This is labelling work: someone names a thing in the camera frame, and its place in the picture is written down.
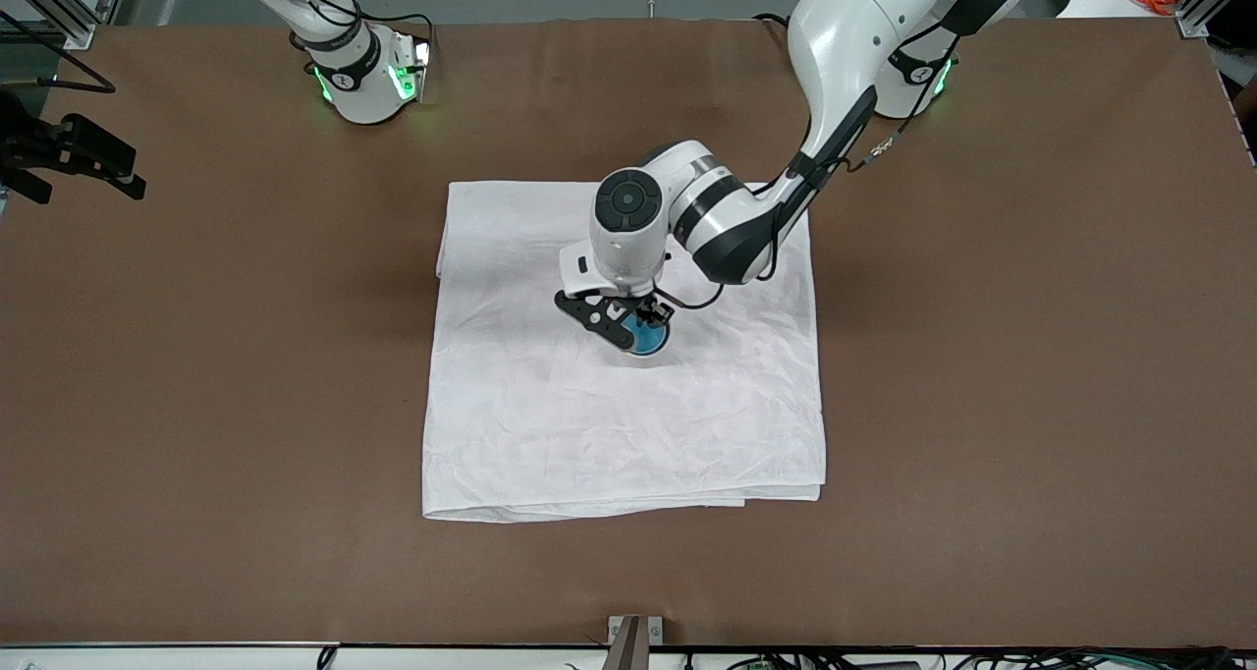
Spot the blue cup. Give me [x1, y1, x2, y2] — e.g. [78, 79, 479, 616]
[627, 318, 673, 358]

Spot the white cloth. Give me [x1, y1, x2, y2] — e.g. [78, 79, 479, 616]
[422, 181, 826, 524]

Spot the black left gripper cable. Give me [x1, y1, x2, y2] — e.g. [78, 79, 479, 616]
[653, 282, 726, 312]

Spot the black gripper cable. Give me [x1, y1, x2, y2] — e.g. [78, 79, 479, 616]
[0, 12, 117, 93]
[653, 282, 726, 312]

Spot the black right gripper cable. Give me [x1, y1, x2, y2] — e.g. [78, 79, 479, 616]
[0, 12, 117, 93]

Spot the grey metal bracket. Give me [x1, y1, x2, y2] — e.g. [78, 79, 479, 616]
[607, 615, 664, 670]

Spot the black cable bundle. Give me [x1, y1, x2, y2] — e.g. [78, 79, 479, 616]
[678, 645, 1257, 670]

